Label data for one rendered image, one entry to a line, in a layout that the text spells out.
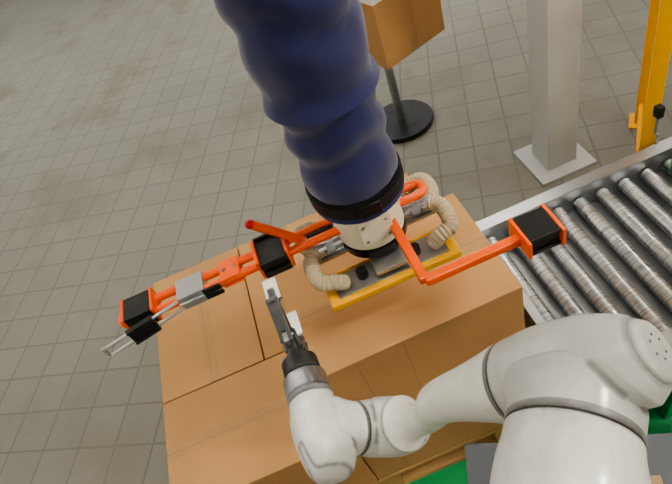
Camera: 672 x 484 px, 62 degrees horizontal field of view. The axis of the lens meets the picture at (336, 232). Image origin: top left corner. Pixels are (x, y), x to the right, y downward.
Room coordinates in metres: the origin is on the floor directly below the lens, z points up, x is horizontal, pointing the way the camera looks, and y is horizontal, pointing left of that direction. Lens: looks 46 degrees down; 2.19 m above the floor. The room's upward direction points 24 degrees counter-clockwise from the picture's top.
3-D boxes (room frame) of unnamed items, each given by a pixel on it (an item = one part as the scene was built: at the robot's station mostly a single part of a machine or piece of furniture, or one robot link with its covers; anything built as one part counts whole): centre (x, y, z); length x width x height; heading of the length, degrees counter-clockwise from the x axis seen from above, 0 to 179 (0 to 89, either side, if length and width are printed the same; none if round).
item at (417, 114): (2.76, -0.66, 0.31); 0.40 x 0.40 x 0.62
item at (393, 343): (0.95, -0.08, 0.74); 0.60 x 0.40 x 0.40; 91
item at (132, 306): (0.96, 0.51, 1.23); 0.08 x 0.07 x 0.05; 90
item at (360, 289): (0.86, -0.09, 1.12); 0.34 x 0.10 x 0.05; 90
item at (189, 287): (0.95, 0.38, 1.22); 0.07 x 0.07 x 0.04; 0
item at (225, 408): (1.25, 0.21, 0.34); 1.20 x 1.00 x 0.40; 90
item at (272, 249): (0.95, 0.16, 1.23); 0.10 x 0.08 x 0.06; 0
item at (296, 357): (0.65, 0.18, 1.23); 0.09 x 0.07 x 0.08; 0
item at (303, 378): (0.57, 0.17, 1.23); 0.09 x 0.06 x 0.09; 90
